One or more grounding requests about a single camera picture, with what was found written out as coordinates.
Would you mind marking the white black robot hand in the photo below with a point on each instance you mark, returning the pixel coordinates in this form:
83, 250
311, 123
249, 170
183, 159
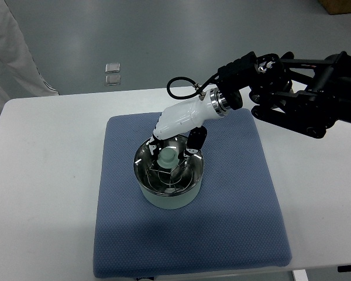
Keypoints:
188, 116

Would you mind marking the glass lid green knob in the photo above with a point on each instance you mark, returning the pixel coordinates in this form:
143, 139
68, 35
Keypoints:
167, 161

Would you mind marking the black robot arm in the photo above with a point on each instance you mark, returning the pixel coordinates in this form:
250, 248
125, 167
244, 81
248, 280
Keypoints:
304, 96

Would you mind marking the mint green pot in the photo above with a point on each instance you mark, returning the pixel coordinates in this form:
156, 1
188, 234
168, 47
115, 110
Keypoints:
171, 200

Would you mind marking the lower metal floor plate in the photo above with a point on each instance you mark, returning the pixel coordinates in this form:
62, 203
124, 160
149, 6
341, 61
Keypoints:
113, 79

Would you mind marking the metal floor plate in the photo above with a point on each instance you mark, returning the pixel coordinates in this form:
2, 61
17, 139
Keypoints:
113, 79
112, 67

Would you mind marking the upper metal floor plate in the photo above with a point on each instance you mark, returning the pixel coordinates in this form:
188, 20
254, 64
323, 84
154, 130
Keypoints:
112, 67

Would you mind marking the blue quilted mat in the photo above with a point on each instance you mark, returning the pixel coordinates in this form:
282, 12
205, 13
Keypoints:
235, 221

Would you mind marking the person in white coat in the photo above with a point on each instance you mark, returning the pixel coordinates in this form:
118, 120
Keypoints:
15, 54

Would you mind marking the brown cardboard box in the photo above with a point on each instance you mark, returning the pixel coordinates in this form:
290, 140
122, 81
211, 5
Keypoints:
336, 7

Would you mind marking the wire steaming rack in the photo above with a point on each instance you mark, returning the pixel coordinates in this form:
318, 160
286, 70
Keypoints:
172, 180

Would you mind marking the black table edge bracket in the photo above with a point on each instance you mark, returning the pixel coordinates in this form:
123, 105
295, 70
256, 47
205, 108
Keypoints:
344, 268

